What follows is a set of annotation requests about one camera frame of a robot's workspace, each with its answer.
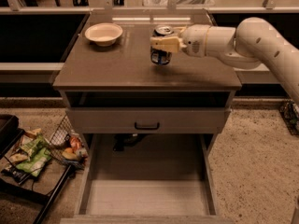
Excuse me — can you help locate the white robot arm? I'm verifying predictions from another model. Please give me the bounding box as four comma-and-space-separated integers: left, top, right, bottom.
150, 18, 299, 104

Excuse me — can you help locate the green snack bag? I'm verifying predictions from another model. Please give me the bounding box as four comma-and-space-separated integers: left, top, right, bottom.
16, 135, 51, 177

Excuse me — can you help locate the blue pepsi can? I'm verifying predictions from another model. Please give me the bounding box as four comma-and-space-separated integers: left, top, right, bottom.
150, 25, 174, 65

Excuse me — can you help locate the white paper bowl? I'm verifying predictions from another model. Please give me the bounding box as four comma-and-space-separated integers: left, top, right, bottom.
85, 23, 123, 47

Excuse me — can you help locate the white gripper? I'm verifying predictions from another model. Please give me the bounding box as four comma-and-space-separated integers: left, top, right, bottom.
150, 24, 210, 57

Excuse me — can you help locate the yellow fruit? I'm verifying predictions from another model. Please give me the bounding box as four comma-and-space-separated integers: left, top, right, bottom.
62, 147, 78, 161

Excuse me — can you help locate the black drawer handle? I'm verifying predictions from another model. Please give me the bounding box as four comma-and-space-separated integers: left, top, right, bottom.
134, 122, 160, 131

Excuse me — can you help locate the grey cabinet with countertop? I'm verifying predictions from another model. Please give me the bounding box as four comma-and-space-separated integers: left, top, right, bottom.
51, 8, 243, 161

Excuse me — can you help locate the open grey middle drawer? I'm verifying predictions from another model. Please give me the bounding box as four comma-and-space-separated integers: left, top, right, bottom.
60, 134, 234, 224

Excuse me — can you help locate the grey top drawer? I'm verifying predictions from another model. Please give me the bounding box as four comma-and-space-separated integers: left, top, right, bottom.
65, 107, 231, 133

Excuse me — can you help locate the black wire basket right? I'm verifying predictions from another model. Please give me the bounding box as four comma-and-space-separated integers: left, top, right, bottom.
279, 100, 299, 136

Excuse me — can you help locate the black wire basket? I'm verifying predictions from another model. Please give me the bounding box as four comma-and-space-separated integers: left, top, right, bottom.
49, 116, 88, 170
279, 100, 299, 136

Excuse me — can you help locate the red snack packet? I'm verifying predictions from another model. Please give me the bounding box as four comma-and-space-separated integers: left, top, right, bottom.
69, 136, 82, 151

